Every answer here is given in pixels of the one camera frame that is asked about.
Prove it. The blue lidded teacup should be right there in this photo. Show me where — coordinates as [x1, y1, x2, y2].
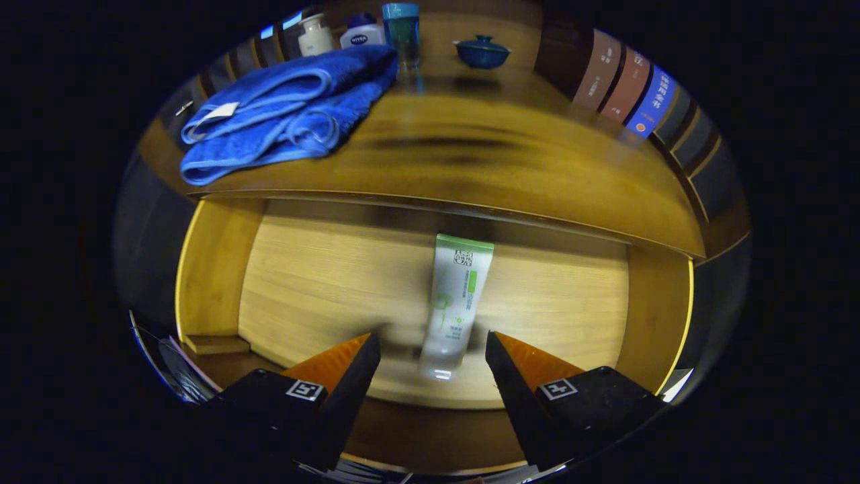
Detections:
[452, 34, 513, 70]

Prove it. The white bottle with blue cap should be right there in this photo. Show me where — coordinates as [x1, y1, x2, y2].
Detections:
[339, 13, 386, 49]

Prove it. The blue folded towel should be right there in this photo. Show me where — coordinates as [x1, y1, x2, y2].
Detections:
[179, 44, 399, 187]

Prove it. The reddish brown book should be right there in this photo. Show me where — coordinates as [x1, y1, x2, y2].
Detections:
[600, 47, 651, 124]

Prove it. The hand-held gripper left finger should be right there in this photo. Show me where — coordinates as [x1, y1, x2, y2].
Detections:
[202, 331, 382, 473]

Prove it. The brown wooden cabinet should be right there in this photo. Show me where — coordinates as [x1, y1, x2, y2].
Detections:
[138, 0, 752, 270]

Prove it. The wooden countertop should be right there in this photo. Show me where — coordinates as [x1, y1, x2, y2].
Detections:
[138, 13, 706, 259]

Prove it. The teal cylindrical bottle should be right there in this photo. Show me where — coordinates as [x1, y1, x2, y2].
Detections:
[382, 3, 421, 73]

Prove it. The brown wooden drawer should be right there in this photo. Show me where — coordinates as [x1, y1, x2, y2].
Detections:
[175, 195, 696, 475]

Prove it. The white and green tube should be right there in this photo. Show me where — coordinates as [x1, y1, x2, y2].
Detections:
[418, 233, 495, 381]

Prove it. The black backdrop cloth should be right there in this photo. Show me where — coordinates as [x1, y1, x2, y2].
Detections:
[113, 40, 752, 350]

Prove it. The dark brown book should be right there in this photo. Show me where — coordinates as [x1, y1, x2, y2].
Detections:
[572, 28, 622, 110]

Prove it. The white pump bottle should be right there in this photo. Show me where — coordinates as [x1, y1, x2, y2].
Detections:
[298, 13, 335, 57]

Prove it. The blue book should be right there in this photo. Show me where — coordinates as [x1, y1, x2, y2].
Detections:
[625, 65, 678, 139]

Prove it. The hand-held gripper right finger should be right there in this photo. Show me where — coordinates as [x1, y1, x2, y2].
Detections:
[485, 330, 669, 471]

